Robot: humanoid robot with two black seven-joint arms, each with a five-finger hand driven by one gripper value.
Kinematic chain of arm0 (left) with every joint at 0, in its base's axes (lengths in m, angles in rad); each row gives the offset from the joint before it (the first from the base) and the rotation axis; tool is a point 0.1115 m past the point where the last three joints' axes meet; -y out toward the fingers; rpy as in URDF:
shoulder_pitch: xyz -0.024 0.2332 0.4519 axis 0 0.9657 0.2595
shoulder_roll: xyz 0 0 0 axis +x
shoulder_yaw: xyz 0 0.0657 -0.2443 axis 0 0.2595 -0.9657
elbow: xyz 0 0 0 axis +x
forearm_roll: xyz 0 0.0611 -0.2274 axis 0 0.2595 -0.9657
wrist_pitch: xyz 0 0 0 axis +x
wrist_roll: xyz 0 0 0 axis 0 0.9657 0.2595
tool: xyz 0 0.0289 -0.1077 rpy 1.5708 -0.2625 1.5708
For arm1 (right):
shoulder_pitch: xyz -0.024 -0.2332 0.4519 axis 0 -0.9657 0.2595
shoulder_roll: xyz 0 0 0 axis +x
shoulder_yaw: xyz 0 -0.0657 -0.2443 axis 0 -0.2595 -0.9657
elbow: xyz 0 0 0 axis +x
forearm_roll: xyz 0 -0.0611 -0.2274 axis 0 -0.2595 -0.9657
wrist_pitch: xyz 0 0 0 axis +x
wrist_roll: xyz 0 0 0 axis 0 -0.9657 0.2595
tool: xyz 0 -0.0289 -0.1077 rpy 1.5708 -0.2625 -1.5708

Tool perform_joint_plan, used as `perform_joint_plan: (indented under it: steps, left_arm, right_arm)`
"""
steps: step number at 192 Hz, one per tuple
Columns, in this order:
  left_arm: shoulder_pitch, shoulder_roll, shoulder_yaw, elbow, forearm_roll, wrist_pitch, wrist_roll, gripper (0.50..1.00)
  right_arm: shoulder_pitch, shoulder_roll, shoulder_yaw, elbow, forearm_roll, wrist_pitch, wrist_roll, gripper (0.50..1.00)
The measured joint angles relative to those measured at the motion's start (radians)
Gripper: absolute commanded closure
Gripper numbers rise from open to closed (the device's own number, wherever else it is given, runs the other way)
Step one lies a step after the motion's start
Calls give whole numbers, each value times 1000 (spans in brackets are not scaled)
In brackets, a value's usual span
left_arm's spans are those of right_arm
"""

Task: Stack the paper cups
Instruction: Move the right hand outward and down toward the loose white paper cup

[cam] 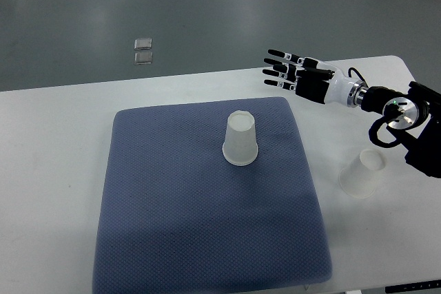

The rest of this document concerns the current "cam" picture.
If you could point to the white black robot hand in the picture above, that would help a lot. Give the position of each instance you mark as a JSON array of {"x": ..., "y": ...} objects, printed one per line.
[{"x": 317, "y": 81}]

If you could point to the white paper cup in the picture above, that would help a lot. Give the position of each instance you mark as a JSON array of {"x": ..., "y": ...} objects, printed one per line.
[
  {"x": 361, "y": 176},
  {"x": 240, "y": 147}
]

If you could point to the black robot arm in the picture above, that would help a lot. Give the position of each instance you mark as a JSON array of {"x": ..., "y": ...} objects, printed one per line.
[{"x": 409, "y": 119}]

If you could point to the white paper cup on mat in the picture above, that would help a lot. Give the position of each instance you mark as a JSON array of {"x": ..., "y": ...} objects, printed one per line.
[{"x": 240, "y": 147}]

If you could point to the upper metal floor plate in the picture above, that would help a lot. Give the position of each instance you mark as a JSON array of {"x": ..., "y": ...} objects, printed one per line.
[{"x": 143, "y": 43}]

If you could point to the blue quilted mat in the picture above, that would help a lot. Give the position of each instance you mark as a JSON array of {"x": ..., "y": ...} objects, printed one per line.
[{"x": 176, "y": 217}]

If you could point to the black table control panel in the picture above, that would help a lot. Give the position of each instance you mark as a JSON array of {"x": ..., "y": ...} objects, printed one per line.
[{"x": 418, "y": 286}]

